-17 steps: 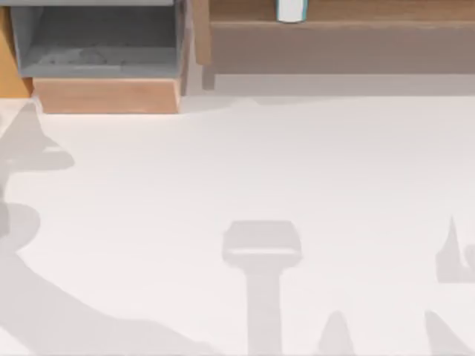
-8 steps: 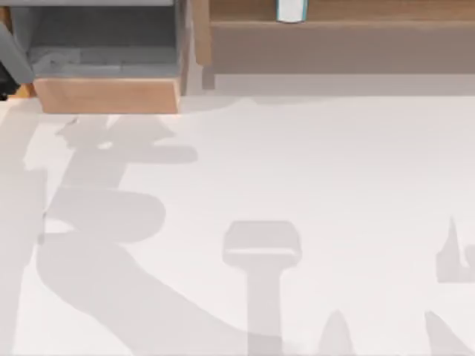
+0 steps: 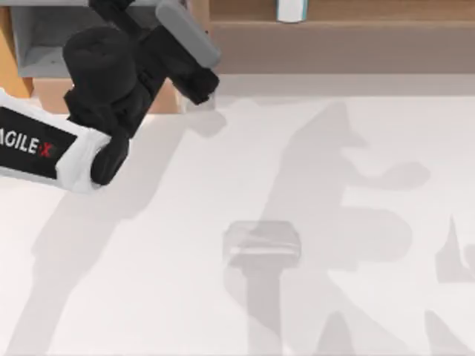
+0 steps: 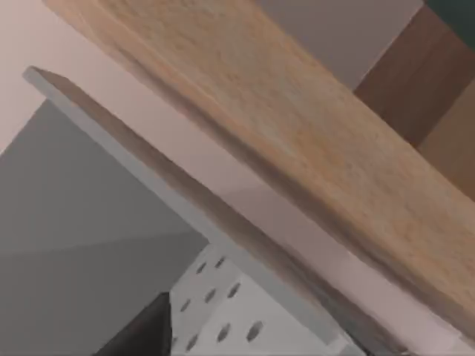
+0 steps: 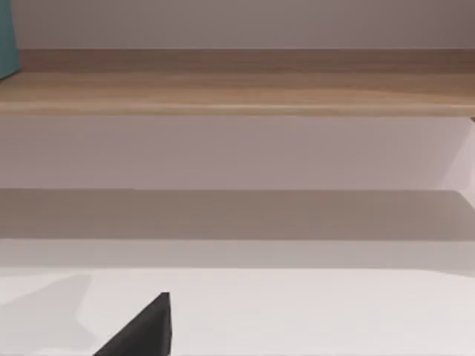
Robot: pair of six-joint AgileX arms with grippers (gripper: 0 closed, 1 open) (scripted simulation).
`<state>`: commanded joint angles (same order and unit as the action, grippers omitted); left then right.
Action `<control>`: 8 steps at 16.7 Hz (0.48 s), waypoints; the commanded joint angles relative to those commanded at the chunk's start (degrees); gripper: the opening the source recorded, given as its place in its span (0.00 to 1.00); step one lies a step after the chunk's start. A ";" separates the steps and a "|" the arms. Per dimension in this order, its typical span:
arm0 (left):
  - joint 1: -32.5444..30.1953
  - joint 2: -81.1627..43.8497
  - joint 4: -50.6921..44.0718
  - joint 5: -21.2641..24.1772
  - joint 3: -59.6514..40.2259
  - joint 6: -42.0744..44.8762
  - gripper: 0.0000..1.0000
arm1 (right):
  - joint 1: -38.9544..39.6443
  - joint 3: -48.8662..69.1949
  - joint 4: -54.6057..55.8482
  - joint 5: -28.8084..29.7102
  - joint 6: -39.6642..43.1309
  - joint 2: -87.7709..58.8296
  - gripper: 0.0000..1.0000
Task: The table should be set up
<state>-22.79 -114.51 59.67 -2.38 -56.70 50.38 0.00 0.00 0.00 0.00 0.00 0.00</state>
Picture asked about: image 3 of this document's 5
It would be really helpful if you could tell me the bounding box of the grey pierced drawer inside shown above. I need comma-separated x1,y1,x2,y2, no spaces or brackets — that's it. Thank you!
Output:
10,0,98,79

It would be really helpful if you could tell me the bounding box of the white and teal book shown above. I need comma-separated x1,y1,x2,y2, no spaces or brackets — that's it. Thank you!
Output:
275,0,308,24

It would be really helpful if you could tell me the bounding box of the wooden shelf cabinet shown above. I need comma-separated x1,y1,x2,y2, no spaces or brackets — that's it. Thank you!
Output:
187,0,475,76

